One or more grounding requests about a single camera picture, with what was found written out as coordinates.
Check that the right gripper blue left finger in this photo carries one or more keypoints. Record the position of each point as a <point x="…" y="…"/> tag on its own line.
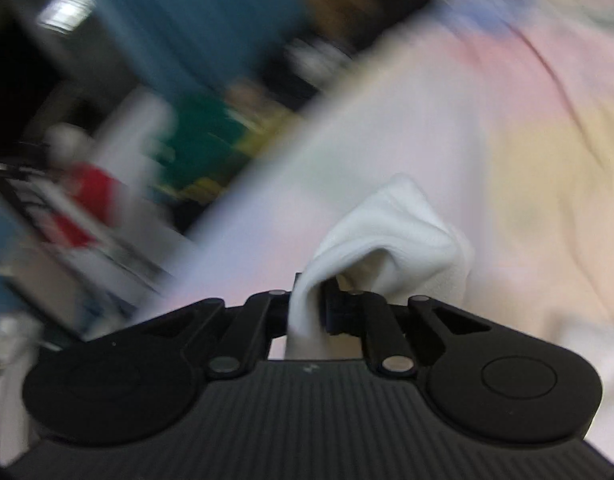
<point x="250" y="332"/>

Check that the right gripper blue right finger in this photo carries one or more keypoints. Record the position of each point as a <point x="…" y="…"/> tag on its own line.
<point x="368" y="317"/>

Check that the white knit garment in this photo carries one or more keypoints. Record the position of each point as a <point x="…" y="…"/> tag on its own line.
<point x="394" y="244"/>

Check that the metal clothes rack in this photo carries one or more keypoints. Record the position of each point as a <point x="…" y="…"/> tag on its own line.
<point x="101" y="226"/>

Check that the green garment pile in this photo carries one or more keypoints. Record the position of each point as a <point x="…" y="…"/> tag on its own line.
<point x="202" y="142"/>

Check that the red cloth on rack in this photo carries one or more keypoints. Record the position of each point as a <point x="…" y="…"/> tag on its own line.
<point x="95" y="191"/>

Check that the pastel rainbow bed quilt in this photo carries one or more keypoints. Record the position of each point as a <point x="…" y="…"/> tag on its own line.
<point x="502" y="112"/>

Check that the right blue curtain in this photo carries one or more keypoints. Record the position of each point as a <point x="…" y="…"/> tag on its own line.
<point x="182" y="46"/>

